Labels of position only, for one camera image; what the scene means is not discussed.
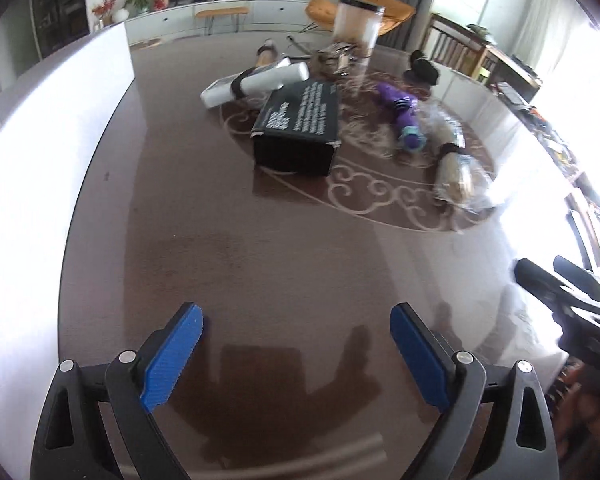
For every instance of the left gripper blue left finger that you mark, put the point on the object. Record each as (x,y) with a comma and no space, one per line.
(71,440)

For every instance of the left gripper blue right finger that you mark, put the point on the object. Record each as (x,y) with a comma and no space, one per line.
(518,442)

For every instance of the bagged wooden sticks bundle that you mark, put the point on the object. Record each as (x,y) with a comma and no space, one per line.
(460,181)

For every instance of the black fuzzy sock bundle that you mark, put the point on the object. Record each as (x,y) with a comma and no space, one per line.
(421,70)

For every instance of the black cardboard product box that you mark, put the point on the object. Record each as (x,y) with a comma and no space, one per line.
(297,130)

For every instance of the white lotion tube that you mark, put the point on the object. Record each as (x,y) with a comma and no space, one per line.
(255,80)

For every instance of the gold cream tube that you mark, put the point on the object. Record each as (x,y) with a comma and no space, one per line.
(267,54)

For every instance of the white storage box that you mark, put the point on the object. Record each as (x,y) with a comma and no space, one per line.
(51,121)

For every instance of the wooden railing bench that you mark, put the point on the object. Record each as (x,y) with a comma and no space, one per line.
(461,48)

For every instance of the clear jar black lid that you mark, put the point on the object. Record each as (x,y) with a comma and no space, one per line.
(358,22)

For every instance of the red flowers in vase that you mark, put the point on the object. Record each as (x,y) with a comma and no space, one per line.
(103,11)

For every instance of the orange lounge chair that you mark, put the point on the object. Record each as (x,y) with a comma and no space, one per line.
(394,13)

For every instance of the white tv console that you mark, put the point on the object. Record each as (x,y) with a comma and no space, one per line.
(177,22)

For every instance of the wooden bench stool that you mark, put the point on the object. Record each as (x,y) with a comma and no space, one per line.
(234,13)

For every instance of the black display cabinet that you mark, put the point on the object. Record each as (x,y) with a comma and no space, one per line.
(57,23)

